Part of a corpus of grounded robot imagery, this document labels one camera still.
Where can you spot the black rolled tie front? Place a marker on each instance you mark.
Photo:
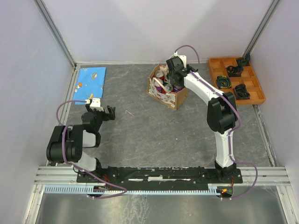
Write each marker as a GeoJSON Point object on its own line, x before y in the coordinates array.
{"type": "Point", "coordinates": [241, 92]}

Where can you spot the orange wooden divided tray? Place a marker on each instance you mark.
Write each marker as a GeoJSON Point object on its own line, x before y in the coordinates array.
{"type": "Point", "coordinates": [218, 67]}

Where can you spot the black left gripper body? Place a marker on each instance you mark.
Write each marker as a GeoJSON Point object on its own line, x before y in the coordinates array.
{"type": "Point", "coordinates": [100, 116]}

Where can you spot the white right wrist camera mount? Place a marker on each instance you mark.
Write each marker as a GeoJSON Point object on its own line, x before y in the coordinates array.
{"type": "Point", "coordinates": [182, 57]}

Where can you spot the black rolled belt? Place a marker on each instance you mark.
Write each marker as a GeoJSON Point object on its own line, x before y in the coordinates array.
{"type": "Point", "coordinates": [234, 71]}

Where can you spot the blue patterned cloth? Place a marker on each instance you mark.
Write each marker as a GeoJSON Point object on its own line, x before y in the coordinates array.
{"type": "Point", "coordinates": [90, 84]}

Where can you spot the red Coke can front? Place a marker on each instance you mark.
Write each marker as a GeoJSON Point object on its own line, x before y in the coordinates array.
{"type": "Point", "coordinates": [168, 87]}

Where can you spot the purple fanta can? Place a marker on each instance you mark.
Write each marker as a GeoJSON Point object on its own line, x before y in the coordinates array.
{"type": "Point", "coordinates": [177, 88]}
{"type": "Point", "coordinates": [158, 83]}

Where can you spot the red coke can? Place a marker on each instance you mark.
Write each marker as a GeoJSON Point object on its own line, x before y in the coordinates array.
{"type": "Point", "coordinates": [168, 87]}
{"type": "Point", "coordinates": [159, 74]}

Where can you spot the aluminium frame rail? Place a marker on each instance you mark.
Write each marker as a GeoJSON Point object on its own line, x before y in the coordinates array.
{"type": "Point", "coordinates": [58, 176]}

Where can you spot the red Coke can back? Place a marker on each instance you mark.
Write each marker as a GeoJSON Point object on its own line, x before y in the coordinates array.
{"type": "Point", "coordinates": [159, 74]}

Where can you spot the burlap canvas tote bag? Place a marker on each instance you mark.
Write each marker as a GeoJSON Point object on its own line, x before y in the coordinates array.
{"type": "Point", "coordinates": [171, 99]}

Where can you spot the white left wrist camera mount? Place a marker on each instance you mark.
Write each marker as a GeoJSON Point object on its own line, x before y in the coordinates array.
{"type": "Point", "coordinates": [96, 104]}

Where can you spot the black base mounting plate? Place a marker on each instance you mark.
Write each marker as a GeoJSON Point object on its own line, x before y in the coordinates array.
{"type": "Point", "coordinates": [158, 179]}

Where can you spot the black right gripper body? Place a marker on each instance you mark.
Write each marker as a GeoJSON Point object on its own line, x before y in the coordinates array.
{"type": "Point", "coordinates": [172, 81]}

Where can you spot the dark rolled tie corner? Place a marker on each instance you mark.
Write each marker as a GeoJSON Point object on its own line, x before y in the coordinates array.
{"type": "Point", "coordinates": [244, 61]}

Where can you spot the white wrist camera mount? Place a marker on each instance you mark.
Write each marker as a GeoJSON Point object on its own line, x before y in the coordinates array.
{"type": "Point", "coordinates": [182, 57]}
{"type": "Point", "coordinates": [96, 104]}

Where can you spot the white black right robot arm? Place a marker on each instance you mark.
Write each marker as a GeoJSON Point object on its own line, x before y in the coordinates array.
{"type": "Point", "coordinates": [221, 112]}

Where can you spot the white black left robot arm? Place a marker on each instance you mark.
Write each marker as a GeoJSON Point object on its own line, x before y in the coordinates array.
{"type": "Point", "coordinates": [68, 144]}

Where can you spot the blue yellow rolled tie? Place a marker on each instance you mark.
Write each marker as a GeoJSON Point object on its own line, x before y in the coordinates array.
{"type": "Point", "coordinates": [223, 82]}

